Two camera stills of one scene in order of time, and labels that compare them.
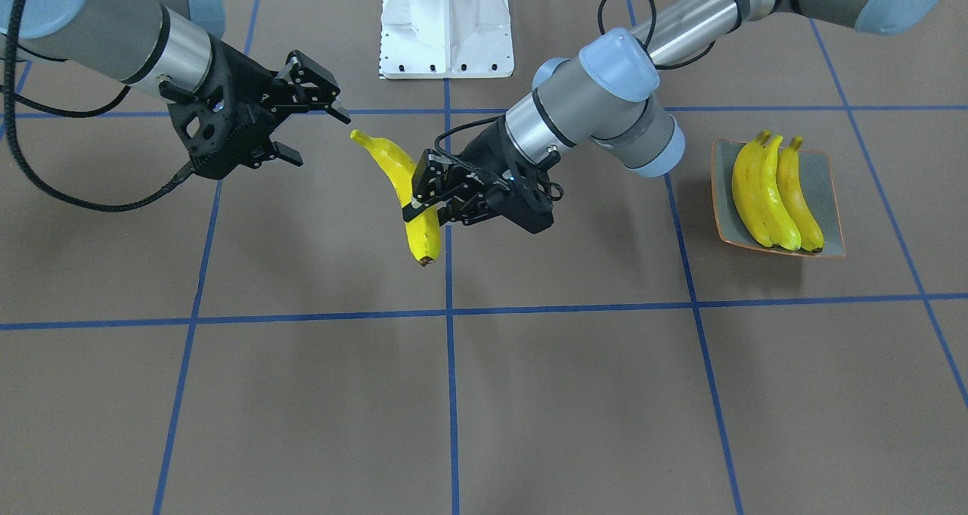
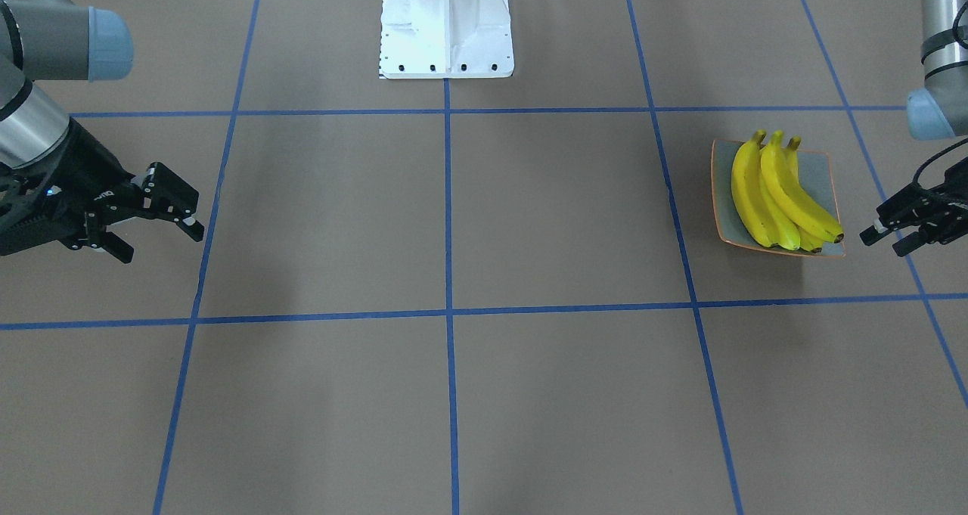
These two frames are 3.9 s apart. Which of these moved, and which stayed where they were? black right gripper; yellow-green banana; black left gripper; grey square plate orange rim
Moved: black right gripper; black left gripper
Stayed: yellow-green banana; grey square plate orange rim
